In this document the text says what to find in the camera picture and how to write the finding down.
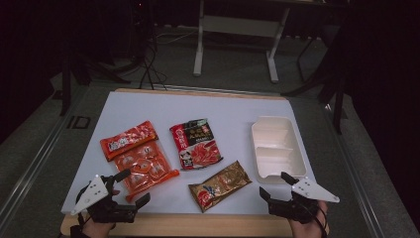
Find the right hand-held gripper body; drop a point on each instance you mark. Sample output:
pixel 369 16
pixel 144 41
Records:
pixel 310 191

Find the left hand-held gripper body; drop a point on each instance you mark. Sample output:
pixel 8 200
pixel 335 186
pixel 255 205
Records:
pixel 92 195

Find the wooden table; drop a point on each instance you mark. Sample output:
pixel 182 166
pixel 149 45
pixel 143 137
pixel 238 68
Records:
pixel 198 225

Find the black chair legs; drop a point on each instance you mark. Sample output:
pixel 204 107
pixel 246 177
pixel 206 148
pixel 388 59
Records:
pixel 332 87

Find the white metal desk frame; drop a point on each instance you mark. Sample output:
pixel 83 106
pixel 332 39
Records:
pixel 198 49

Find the person's right hand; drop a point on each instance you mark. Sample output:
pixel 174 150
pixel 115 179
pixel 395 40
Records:
pixel 307 231

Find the gold foil packet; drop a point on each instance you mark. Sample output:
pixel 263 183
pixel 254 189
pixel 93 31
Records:
pixel 219 185

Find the red and black sauce packet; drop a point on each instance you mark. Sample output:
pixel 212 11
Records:
pixel 196 145

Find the person's left hand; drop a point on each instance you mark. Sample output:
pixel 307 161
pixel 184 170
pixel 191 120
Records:
pixel 99 231

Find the orange snack packet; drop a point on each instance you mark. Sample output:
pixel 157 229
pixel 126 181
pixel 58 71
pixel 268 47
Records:
pixel 142 158

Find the white compartment container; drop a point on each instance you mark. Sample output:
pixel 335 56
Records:
pixel 275 148

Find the white table mat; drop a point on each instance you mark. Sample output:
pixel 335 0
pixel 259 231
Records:
pixel 198 105

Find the black metal stand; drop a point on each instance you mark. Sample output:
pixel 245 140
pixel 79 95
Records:
pixel 66 89

